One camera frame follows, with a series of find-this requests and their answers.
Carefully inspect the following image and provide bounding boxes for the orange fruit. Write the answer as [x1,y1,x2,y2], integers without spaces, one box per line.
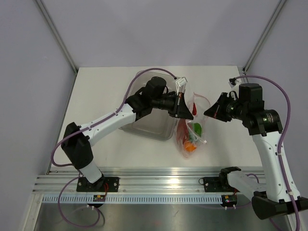
[184,141,197,152]

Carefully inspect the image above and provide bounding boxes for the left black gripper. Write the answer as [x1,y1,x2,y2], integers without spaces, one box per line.
[151,91,193,120]

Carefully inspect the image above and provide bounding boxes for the left aluminium frame post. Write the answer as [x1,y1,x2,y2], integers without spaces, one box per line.
[33,0,78,76]

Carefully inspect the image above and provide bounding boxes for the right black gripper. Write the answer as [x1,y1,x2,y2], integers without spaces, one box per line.
[205,92,248,122]

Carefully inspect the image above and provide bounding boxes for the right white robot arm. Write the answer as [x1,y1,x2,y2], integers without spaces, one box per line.
[204,83,308,220]

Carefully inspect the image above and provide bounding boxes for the clear zip top bag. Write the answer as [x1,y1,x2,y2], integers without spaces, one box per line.
[174,93,211,158]

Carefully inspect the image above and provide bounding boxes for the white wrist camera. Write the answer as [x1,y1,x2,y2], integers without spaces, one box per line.
[175,77,188,93]
[229,77,241,88]

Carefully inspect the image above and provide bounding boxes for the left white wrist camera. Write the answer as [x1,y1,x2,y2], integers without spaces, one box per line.
[175,77,188,93]

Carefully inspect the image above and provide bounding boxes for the right aluminium frame post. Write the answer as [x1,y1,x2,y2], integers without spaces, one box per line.
[242,0,288,74]

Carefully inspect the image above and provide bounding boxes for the aluminium frame post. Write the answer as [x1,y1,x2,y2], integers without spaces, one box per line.
[242,0,288,74]
[33,0,78,76]

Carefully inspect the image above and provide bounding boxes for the green bell pepper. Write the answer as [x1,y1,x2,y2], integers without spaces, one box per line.
[188,122,202,142]

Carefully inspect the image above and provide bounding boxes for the aluminium mounting rail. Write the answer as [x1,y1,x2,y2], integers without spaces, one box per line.
[32,167,221,194]

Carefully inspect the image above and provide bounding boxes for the clear grey plastic container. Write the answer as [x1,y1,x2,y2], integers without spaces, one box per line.
[121,68,179,141]

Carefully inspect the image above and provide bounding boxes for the red toy lobster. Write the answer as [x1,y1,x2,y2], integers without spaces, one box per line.
[177,103,198,145]

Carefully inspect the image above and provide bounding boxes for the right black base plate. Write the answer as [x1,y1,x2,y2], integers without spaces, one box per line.
[198,177,239,193]

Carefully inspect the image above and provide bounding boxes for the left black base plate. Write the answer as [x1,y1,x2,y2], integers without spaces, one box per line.
[76,177,119,193]

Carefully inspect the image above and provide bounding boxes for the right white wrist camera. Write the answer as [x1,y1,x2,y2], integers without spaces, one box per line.
[229,77,241,88]

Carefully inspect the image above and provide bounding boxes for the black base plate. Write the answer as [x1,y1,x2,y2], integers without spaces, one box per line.
[198,177,239,193]
[76,177,119,193]

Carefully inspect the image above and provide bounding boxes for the white slotted cable duct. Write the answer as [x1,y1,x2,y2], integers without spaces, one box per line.
[42,194,222,205]

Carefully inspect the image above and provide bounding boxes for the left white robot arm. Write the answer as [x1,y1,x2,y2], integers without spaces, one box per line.
[61,77,193,192]

